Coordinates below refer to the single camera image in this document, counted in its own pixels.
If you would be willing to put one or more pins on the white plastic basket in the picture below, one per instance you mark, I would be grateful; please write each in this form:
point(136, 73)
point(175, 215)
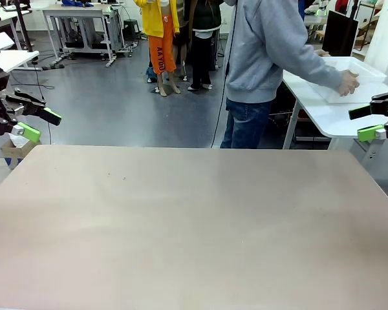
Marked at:
point(368, 69)

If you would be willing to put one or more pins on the person's right forearm grey sleeve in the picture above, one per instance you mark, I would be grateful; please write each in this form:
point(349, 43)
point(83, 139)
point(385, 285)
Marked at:
point(320, 69)

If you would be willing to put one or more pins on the person's right hand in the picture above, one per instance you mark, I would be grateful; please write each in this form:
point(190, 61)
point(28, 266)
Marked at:
point(349, 82)

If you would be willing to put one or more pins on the person's left hand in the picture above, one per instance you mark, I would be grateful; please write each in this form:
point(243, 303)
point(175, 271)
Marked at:
point(322, 53)

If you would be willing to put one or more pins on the crumpled white paper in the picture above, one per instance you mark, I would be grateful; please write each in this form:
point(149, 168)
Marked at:
point(17, 140)

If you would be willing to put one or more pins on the cardboard box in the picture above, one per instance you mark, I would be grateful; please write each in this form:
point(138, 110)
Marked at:
point(22, 151)

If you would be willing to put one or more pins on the white table with white leg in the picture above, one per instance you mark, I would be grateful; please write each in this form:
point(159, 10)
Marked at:
point(22, 58)

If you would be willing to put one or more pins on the wooden chair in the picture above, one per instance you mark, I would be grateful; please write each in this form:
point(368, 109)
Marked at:
point(368, 30)

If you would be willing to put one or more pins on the black computer monitor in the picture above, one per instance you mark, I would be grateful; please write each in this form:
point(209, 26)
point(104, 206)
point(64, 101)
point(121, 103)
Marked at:
point(341, 32)

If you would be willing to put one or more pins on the black pole stand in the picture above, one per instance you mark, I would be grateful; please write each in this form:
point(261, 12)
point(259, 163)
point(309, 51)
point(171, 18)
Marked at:
point(22, 26)

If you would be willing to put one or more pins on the white background desk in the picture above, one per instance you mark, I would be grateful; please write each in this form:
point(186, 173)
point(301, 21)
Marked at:
point(0, 16)

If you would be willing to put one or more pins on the person in grey hoodie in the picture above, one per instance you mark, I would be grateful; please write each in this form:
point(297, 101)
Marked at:
point(262, 48)

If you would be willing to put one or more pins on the mannequin yellow jacket orange shorts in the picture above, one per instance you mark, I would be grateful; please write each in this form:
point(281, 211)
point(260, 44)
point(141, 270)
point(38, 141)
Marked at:
point(161, 51)

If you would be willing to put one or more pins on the mannequin in dark skirt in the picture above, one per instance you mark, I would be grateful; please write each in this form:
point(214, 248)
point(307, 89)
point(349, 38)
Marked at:
point(181, 35)

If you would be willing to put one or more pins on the mannequin in black outfit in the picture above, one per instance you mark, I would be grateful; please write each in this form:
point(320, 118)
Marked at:
point(200, 48)

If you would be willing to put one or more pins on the white workbench with metal frame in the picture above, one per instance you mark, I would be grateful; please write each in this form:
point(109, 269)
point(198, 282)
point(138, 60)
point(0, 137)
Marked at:
point(74, 12)

